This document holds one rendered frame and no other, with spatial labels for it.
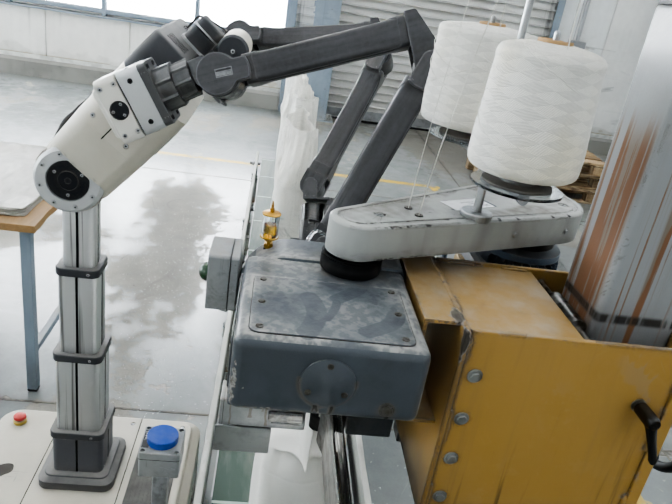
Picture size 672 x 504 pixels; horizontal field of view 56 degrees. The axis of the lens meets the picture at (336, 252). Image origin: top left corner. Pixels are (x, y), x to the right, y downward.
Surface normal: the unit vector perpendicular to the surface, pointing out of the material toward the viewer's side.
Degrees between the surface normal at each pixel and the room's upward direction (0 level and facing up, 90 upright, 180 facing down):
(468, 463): 90
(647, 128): 90
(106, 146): 115
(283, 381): 90
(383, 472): 0
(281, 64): 77
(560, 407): 90
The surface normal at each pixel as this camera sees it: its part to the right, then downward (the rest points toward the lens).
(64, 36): 0.07, 0.41
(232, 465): 0.15, -0.91
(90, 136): -0.36, 0.69
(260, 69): 0.18, 0.13
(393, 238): 0.47, 0.42
